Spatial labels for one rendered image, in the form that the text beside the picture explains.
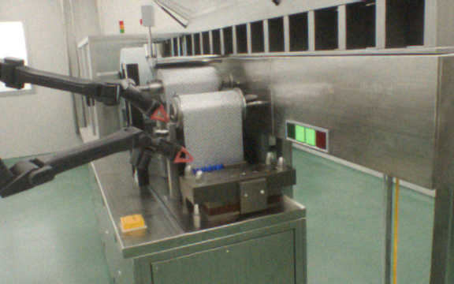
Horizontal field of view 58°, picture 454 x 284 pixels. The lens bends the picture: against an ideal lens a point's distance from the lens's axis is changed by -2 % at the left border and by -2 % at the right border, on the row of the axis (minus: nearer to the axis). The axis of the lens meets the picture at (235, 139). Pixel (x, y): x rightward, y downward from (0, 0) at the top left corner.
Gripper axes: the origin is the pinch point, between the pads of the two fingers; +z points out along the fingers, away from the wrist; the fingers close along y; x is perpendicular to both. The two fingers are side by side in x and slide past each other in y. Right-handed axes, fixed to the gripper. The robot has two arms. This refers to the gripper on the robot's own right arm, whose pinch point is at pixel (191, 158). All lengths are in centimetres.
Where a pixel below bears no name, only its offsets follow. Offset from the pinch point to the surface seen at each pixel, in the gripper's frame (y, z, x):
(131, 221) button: 12.0, -15.2, -26.2
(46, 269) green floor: -158, -7, -128
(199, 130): 0.3, -1.8, 11.0
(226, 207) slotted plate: 18.8, 12.3, -9.4
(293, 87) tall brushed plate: 25.3, 13.5, 37.7
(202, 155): 0.3, 3.4, 3.0
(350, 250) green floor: -78, 173, -25
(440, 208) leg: 73, 43, 19
